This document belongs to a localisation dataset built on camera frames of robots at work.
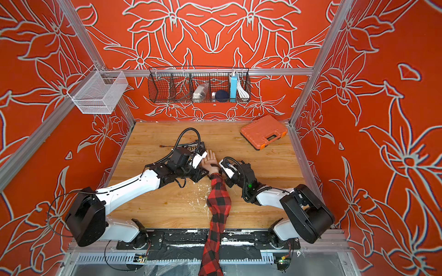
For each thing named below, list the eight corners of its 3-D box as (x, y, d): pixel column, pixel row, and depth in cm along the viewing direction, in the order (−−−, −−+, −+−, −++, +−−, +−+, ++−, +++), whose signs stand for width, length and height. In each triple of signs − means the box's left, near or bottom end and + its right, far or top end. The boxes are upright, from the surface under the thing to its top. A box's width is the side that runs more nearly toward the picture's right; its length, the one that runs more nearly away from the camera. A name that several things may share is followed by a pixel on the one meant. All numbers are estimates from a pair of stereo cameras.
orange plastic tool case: (257, 152, 105) (258, 146, 101) (239, 134, 115) (240, 128, 111) (286, 134, 114) (289, 129, 110) (268, 119, 124) (269, 113, 120)
